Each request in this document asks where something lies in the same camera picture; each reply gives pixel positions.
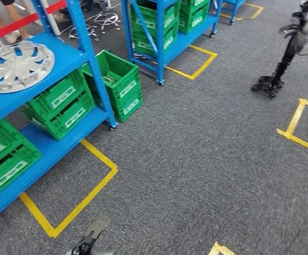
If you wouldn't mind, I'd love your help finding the blue metal shelf rack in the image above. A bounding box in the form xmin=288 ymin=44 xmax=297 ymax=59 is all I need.
xmin=222 ymin=0 xmax=247 ymax=26
xmin=0 ymin=0 xmax=119 ymax=251
xmin=121 ymin=0 xmax=222 ymax=86

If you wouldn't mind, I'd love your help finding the chrome chair base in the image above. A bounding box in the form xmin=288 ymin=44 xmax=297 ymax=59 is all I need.
xmin=68 ymin=12 xmax=121 ymax=41

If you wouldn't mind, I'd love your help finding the black ribbed object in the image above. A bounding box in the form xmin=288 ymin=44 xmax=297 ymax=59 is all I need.
xmin=251 ymin=74 xmax=285 ymax=98

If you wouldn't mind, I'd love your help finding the yellow floor tape square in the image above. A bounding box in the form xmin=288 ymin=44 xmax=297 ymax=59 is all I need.
xmin=277 ymin=98 xmax=308 ymax=157

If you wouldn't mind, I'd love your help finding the grey wheel hubcap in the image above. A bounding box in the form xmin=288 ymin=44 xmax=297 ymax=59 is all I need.
xmin=0 ymin=41 xmax=55 ymax=94

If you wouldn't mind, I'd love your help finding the person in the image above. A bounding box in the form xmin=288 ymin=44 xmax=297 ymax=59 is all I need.
xmin=0 ymin=0 xmax=34 ymax=46

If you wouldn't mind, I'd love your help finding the red barrier belt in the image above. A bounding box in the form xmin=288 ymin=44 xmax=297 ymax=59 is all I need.
xmin=0 ymin=0 xmax=67 ymax=45

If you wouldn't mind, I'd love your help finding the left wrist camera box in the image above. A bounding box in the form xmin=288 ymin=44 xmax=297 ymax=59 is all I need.
xmin=65 ymin=215 xmax=109 ymax=255

